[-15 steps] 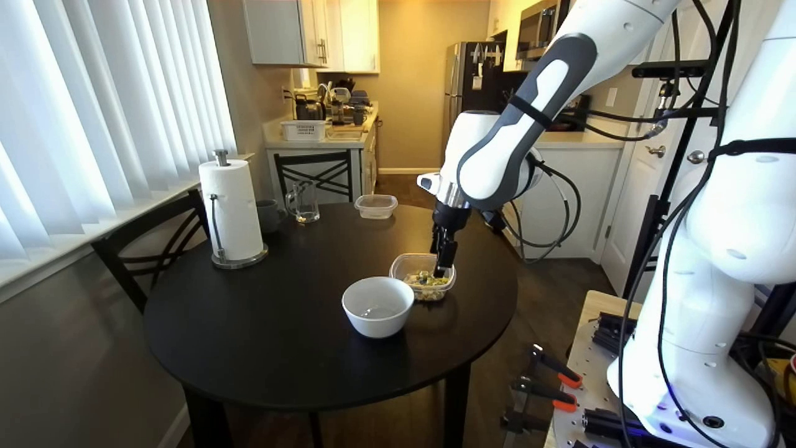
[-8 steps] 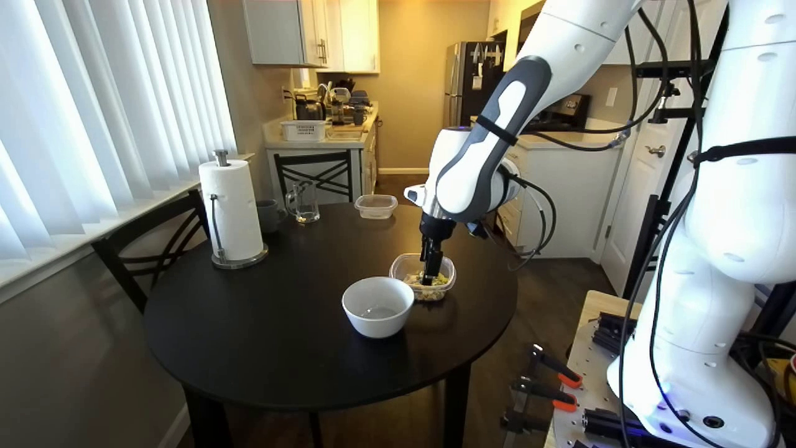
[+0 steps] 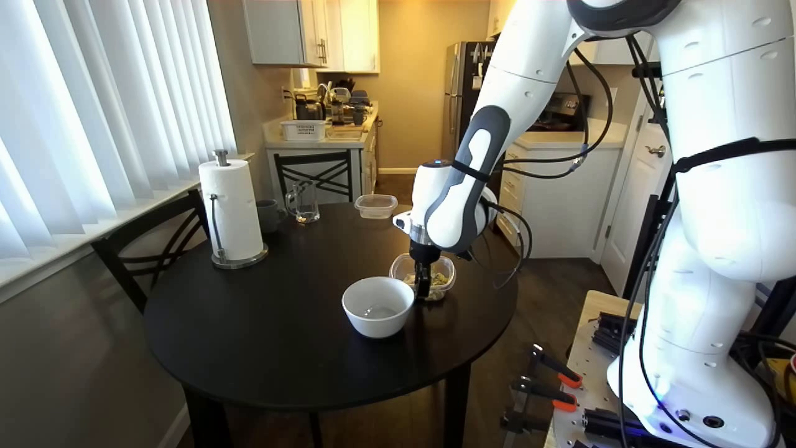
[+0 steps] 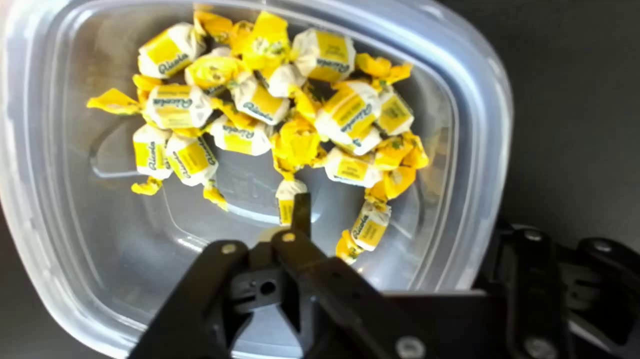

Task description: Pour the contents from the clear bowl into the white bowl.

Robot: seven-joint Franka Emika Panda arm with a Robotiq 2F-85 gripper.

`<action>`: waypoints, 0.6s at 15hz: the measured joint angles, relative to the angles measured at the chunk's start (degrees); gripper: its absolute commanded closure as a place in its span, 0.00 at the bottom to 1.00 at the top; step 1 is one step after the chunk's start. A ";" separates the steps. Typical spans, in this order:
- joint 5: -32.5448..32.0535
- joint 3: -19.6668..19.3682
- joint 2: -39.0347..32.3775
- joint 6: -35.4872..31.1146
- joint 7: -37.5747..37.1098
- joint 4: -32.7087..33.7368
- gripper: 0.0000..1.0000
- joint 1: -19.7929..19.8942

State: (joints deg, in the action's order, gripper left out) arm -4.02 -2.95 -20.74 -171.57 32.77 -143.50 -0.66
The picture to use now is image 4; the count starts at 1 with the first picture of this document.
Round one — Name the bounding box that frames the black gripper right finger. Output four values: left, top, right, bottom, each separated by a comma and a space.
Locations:
488, 223, 640, 359

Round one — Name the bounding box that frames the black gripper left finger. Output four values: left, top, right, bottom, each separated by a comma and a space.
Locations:
129, 191, 403, 359

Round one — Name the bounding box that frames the yellow candy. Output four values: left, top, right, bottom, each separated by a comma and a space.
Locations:
376, 91, 416, 139
354, 51, 416, 85
274, 175, 310, 229
364, 165, 420, 203
192, 3, 236, 45
323, 145, 383, 189
87, 81, 216, 131
314, 79, 385, 145
291, 25, 359, 83
206, 115, 274, 157
334, 197, 395, 264
137, 21, 206, 81
273, 113, 323, 175
228, 73, 292, 127
185, 51, 252, 93
372, 131, 433, 171
243, 9, 292, 75
166, 131, 232, 213
131, 123, 174, 199

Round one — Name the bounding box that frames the clear plastic bowl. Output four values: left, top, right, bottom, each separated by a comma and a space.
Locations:
0, 0, 517, 359

